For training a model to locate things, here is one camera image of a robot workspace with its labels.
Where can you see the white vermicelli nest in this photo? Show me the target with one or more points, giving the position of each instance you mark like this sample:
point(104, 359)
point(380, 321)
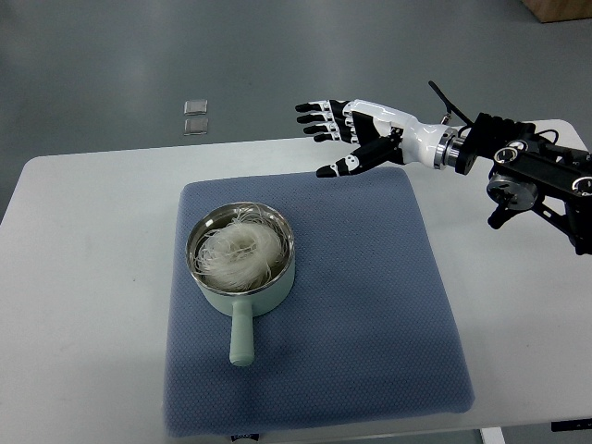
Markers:
point(238, 247)

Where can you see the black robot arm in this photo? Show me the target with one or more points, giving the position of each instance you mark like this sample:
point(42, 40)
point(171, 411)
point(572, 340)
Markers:
point(529, 173)

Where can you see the upper floor socket plate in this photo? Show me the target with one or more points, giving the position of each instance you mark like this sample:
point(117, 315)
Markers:
point(195, 107)

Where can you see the brown cardboard box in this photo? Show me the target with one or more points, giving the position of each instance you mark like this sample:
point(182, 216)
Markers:
point(549, 11)

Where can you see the mint green steel pot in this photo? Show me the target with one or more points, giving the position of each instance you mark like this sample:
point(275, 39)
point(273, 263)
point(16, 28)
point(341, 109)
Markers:
point(242, 308)

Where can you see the blue textured mat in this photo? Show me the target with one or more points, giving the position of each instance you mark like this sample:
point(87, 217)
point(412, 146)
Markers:
point(366, 333)

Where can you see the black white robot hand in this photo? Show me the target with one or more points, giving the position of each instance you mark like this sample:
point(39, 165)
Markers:
point(379, 133)

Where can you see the black bar under table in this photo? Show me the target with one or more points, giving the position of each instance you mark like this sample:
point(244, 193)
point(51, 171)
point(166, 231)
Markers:
point(571, 425)

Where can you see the white table leg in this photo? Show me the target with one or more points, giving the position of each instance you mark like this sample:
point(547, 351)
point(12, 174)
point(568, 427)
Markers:
point(492, 435)

